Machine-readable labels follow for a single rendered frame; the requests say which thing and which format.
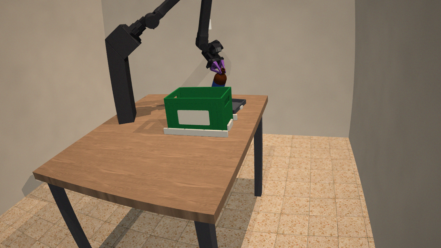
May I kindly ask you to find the green plastic crate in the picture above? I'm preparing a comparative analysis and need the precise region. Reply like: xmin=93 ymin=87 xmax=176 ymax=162
xmin=164 ymin=87 xmax=233 ymax=130

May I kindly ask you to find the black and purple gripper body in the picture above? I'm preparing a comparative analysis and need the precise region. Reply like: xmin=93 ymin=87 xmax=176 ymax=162
xmin=206 ymin=57 xmax=224 ymax=69

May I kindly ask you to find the brown bottle with blue label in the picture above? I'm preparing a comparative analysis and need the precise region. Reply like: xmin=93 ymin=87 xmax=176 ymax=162
xmin=212 ymin=68 xmax=227 ymax=87

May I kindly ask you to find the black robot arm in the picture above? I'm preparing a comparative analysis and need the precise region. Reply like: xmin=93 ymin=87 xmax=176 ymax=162
xmin=124 ymin=0 xmax=223 ymax=60

